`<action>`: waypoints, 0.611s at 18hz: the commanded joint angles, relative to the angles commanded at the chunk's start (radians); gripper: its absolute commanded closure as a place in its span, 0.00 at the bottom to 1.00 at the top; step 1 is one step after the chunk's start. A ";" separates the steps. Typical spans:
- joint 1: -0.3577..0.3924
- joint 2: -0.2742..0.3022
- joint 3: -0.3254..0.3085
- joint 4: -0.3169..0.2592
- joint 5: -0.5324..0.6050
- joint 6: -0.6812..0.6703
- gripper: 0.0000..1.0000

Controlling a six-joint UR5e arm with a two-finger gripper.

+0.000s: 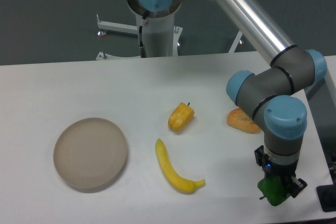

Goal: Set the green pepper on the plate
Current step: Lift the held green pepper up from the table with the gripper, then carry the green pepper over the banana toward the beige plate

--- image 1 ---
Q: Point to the yellow banana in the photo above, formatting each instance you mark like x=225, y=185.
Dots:
x=179, y=183

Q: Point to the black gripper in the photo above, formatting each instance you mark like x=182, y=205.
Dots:
x=293, y=185

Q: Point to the orange pastry bread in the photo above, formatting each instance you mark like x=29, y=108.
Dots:
x=239, y=120

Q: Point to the black clamp device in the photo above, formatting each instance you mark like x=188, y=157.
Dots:
x=326, y=195

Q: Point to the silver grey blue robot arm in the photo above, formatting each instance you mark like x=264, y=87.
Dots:
x=266, y=98

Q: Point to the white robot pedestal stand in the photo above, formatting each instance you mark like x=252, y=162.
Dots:
x=194, y=27

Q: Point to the beige round plate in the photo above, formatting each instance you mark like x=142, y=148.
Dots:
x=90, y=154

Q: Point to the green bell pepper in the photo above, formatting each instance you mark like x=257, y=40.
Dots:
x=273, y=190

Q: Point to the yellow bell pepper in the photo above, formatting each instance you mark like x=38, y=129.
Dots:
x=180, y=117

